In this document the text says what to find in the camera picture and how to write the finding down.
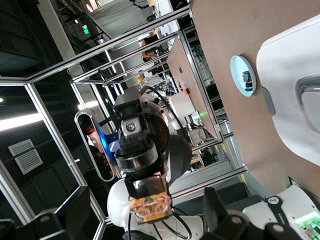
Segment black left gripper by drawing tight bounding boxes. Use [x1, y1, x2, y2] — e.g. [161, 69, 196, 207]
[113, 89, 171, 157]

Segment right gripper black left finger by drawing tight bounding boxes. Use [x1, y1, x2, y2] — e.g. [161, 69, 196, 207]
[0, 185, 91, 240]

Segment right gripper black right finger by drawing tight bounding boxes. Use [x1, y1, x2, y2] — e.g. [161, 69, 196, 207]
[199, 186, 305, 240]

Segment white office chair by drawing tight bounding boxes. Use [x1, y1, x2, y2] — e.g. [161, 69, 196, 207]
[187, 127, 209, 146]

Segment light blue round plate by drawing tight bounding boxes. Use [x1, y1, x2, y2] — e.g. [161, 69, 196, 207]
[229, 54, 258, 97]

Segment dark sushi roll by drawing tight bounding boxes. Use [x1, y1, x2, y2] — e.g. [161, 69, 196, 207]
[241, 70, 254, 91]

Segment white lunch box grey clasps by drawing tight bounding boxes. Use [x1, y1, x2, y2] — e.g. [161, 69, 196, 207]
[255, 14, 320, 163]

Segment aluminium frame post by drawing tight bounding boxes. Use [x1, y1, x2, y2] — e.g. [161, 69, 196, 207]
[24, 83, 107, 240]

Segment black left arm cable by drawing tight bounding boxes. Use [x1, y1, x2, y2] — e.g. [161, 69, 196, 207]
[127, 86, 193, 240]

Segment white wall air vent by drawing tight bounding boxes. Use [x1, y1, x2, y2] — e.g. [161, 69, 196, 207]
[14, 149, 41, 176]
[7, 138, 35, 157]

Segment aluminium frame beam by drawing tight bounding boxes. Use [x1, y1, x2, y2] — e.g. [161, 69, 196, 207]
[0, 6, 193, 85]

